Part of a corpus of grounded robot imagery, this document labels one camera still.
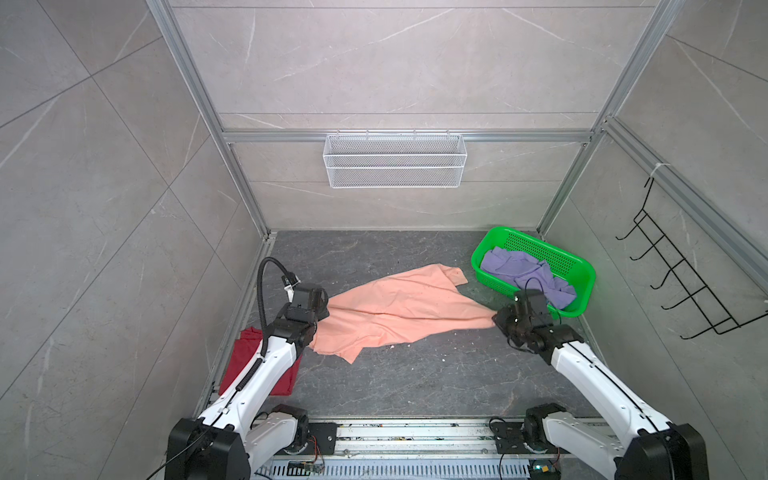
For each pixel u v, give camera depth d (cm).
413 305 98
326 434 73
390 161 100
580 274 101
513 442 73
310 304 63
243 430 42
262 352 51
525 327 63
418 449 73
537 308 64
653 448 39
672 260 70
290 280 70
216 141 90
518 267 108
